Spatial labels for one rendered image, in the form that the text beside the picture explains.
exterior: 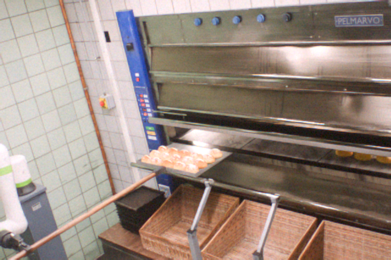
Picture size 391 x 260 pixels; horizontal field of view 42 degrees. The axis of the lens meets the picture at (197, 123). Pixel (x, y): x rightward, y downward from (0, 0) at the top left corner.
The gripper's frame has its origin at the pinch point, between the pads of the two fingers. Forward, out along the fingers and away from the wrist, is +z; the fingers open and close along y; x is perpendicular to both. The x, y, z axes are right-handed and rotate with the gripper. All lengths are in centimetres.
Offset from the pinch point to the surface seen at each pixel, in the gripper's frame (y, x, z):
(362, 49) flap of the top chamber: -68, -139, 122
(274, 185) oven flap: 19, -136, 58
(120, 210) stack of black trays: 46, -99, -59
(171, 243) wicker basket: 48, -87, 6
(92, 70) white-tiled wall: -49, -137, -106
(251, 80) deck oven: -49, -136, 53
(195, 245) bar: 33, -78, 40
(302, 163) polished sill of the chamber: 1, -137, 80
